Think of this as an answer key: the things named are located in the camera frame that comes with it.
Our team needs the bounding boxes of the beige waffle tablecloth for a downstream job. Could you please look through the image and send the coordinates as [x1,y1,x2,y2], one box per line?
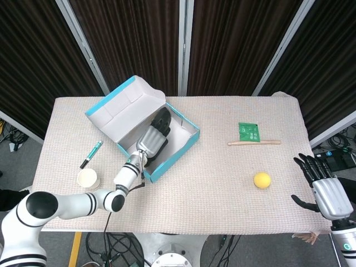
[31,91,332,235]

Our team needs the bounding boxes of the yellow ball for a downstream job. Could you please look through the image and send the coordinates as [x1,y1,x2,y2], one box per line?
[253,171,272,191]

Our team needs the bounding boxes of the black power strip blue label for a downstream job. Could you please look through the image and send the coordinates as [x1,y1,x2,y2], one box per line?
[313,149,356,171]

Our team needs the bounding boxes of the yellow floor tape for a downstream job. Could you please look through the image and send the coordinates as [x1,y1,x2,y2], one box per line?
[67,232,83,267]

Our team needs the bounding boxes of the green marker pen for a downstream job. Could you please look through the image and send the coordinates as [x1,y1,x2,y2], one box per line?
[80,140,104,170]

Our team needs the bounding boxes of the floor cables with adapters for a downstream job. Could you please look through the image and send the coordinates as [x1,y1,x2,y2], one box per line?
[0,118,38,153]

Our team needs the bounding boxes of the grey partition frame post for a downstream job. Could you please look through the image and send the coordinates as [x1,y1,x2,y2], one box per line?
[55,0,112,97]
[308,110,356,149]
[0,109,45,145]
[177,0,195,97]
[251,0,315,97]

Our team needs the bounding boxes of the black floor cable bundle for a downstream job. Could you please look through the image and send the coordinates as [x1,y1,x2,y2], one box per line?
[82,232,146,267]

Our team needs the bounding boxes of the wooden stick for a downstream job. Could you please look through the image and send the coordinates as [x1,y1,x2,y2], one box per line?
[227,139,283,147]

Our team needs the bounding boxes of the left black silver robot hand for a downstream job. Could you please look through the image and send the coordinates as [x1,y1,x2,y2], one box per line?
[135,108,172,168]

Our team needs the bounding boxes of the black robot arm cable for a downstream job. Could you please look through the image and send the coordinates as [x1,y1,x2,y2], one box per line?
[103,171,147,235]

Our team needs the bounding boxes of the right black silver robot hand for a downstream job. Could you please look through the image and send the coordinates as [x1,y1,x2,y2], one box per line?
[290,152,354,229]

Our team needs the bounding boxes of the white paper cup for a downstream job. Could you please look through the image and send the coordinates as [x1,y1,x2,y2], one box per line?
[77,168,101,191]

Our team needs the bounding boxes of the green sachet packet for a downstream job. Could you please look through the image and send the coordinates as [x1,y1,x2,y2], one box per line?
[238,121,261,144]

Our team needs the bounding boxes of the black cable green plug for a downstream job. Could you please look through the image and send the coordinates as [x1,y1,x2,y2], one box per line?
[218,234,233,253]

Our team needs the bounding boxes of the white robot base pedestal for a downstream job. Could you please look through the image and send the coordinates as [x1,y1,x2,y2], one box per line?
[135,232,210,267]

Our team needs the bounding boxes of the dark ribbed partition panel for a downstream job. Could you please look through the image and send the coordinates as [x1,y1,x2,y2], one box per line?
[260,0,356,141]
[0,0,106,140]
[186,0,304,97]
[68,0,182,97]

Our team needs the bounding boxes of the teal cardboard box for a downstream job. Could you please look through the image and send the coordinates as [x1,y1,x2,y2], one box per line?
[84,75,201,184]

